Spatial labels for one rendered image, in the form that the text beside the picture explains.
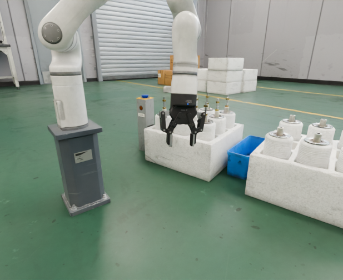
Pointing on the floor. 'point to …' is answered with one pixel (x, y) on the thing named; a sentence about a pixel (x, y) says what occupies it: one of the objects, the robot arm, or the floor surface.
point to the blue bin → (242, 156)
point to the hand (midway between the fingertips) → (181, 141)
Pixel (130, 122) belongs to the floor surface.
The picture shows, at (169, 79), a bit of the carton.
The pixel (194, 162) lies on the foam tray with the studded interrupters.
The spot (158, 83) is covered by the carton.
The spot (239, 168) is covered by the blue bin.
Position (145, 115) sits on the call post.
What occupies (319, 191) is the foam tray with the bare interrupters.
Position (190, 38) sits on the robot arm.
